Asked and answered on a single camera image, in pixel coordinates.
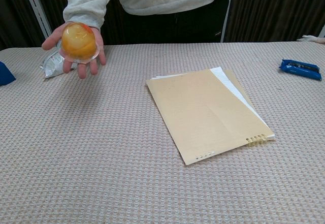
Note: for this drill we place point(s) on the person's right hand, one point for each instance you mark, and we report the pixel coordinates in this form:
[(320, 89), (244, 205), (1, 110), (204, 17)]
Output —
[(56, 39)]

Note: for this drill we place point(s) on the orange fruit jelly cup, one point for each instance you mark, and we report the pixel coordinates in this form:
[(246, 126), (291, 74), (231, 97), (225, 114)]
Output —
[(79, 41)]

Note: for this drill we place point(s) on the grey sleeved right forearm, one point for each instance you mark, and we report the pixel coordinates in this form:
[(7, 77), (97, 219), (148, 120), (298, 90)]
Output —
[(87, 3)]

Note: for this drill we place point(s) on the silver foil snack packet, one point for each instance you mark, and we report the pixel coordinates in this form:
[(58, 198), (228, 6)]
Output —
[(52, 65)]

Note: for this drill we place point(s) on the dark brown curtain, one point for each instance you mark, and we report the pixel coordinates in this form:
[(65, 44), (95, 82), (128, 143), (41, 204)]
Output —
[(274, 8), (15, 13)]

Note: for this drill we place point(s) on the blue flat object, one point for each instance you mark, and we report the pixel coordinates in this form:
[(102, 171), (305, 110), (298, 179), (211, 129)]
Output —
[(5, 75)]

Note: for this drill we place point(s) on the pink woven tablecloth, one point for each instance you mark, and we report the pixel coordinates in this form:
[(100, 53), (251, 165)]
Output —
[(101, 145)]

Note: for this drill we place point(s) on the tan spiral notebook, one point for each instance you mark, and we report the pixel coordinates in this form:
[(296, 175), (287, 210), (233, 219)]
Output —
[(203, 114)]

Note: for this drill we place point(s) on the blue cookie pack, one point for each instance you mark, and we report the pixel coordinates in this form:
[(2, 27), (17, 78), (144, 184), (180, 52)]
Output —
[(300, 69)]

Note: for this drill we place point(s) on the white metal frame post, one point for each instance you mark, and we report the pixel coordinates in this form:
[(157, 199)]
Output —
[(226, 15), (34, 3)]

